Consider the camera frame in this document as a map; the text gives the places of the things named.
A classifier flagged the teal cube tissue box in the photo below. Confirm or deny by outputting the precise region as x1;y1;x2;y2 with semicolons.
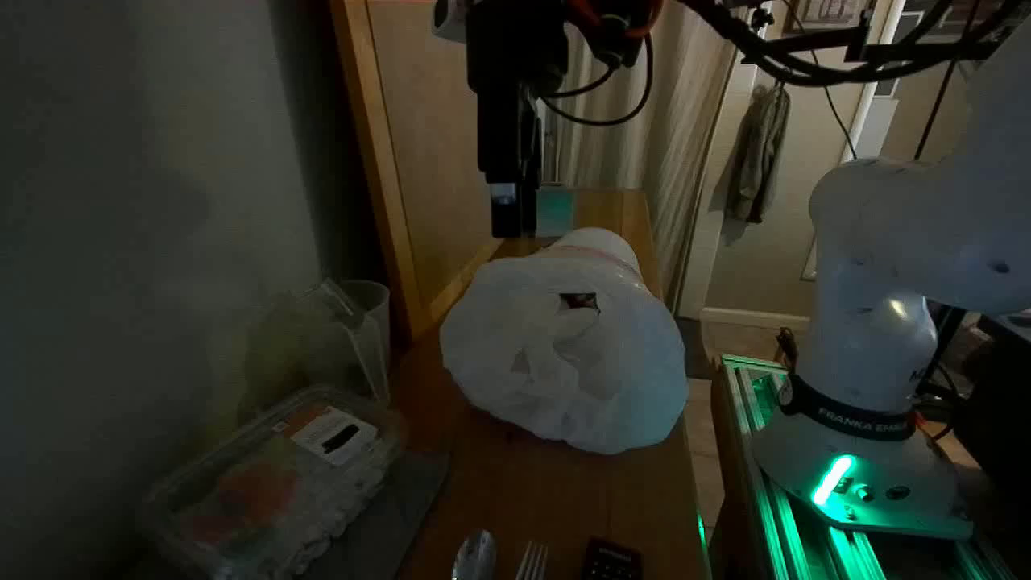
533;183;580;241

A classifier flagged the wooden board panel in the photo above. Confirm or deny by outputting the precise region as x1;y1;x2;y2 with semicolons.
327;0;530;347

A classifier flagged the grey flat tray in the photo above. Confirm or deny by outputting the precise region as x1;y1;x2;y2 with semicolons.
320;448;451;580

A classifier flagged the metal spoon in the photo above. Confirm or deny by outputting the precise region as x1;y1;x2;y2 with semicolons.
449;524;501;580

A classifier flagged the clear plastic food container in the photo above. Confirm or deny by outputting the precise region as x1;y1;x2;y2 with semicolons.
142;382;408;580

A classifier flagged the black cable bundle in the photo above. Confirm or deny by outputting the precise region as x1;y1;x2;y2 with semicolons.
688;0;1031;89

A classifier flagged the clear plastic pitcher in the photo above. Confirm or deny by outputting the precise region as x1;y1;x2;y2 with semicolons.
261;276;395;408

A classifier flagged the hanging grey jacket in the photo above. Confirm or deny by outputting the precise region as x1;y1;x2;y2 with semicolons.
718;80;793;249

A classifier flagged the metal fork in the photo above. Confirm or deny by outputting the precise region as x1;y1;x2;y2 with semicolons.
514;538;553;580

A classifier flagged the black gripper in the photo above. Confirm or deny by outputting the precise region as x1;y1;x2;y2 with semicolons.
465;0;575;241

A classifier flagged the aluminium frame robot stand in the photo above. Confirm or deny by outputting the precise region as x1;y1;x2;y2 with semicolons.
707;350;1031;580

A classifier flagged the black remote control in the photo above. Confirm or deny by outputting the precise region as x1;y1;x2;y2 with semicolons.
580;534;644;580

